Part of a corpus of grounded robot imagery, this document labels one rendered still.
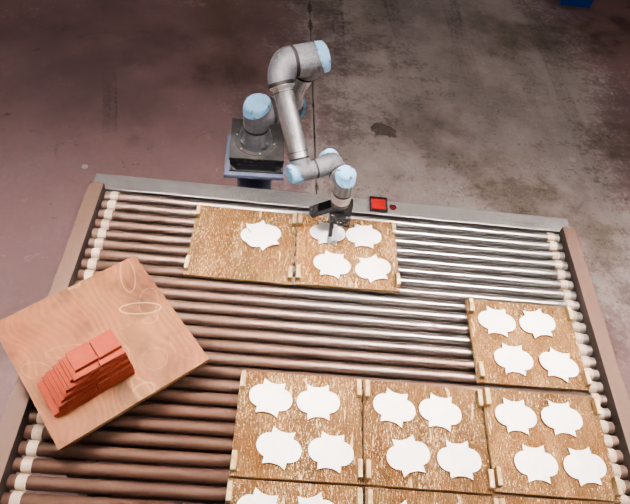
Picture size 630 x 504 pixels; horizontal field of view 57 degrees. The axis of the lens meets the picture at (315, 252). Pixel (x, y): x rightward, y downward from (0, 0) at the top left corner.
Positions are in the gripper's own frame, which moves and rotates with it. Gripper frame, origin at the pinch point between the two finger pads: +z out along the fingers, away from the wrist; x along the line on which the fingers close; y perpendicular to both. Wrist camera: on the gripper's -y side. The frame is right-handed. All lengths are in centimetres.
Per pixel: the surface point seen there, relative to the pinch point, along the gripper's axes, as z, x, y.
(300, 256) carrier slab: 0.9, -12.7, -10.6
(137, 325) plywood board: -9, -55, -64
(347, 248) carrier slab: 0.6, -6.7, 8.2
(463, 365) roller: 2, -54, 51
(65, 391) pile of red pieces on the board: -18, -83, -77
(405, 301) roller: 2.2, -28.7, 30.9
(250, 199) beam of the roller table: 3.1, 16.8, -33.0
